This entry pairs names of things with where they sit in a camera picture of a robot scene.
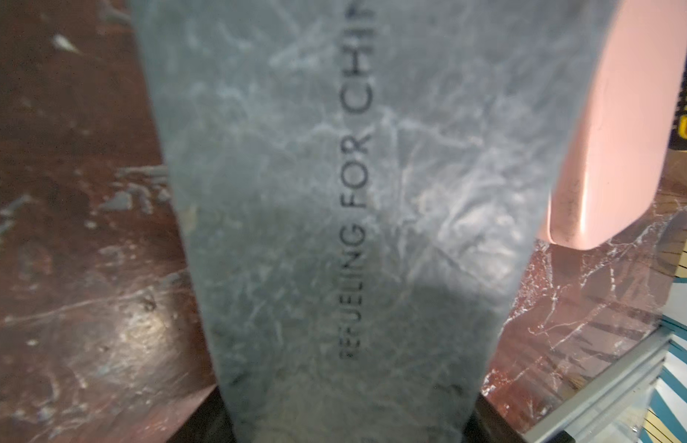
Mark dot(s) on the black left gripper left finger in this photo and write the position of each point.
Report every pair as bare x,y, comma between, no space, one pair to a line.
210,423

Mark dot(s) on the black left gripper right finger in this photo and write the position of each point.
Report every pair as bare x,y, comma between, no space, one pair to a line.
486,425

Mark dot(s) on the grey rectangular block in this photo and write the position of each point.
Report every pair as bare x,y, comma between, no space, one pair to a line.
358,186

